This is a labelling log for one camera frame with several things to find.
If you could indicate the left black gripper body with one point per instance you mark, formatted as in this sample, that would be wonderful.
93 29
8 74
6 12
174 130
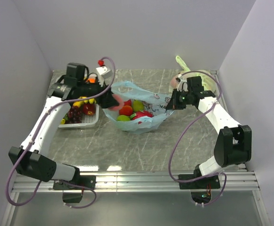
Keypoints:
90 89

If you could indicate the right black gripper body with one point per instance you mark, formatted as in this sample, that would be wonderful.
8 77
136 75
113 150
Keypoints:
183 99

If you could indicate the pink fake peach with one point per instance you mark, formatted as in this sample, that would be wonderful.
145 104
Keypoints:
120 101

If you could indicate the blue printed plastic bag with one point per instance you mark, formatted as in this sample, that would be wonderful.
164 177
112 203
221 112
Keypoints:
153 103

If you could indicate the green fake apple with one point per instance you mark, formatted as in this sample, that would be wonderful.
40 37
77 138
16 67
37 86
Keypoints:
137 105

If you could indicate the pink dragon fruit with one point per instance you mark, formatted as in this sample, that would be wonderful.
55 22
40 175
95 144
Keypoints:
141 114

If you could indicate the red yellow fake apple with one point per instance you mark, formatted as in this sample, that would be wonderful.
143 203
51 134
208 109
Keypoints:
127 109

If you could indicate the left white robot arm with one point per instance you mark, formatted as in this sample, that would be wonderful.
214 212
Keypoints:
30 158

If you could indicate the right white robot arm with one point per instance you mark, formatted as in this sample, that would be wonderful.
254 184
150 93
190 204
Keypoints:
234 141

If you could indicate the orange fake fruit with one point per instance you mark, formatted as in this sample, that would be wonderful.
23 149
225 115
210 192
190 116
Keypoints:
91 80

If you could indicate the small red fake apple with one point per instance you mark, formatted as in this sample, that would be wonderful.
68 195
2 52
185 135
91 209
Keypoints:
89 109

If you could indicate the tied green plastic bag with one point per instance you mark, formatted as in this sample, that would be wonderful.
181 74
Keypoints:
207 82

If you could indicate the yellow banana bunch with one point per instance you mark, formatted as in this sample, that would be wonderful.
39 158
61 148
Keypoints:
80 103

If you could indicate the white plastic fruit basket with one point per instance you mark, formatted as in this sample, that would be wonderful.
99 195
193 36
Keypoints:
86 121

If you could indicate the dark red grape bunch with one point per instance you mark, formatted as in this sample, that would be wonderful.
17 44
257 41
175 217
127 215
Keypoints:
74 115

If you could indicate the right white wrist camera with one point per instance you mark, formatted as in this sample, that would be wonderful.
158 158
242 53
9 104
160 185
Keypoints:
182 83

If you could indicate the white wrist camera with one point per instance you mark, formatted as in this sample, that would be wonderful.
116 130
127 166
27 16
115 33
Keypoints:
103 71
182 83

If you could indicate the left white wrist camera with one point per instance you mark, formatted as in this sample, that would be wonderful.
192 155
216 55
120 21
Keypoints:
103 71

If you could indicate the aluminium mounting rail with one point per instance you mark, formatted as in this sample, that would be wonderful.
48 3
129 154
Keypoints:
129 182

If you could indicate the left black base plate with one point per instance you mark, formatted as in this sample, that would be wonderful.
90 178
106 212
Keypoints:
73 191

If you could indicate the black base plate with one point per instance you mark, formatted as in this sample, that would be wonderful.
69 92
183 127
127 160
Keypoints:
201 189
73 191

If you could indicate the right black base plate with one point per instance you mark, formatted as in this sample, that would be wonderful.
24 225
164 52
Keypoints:
201 189

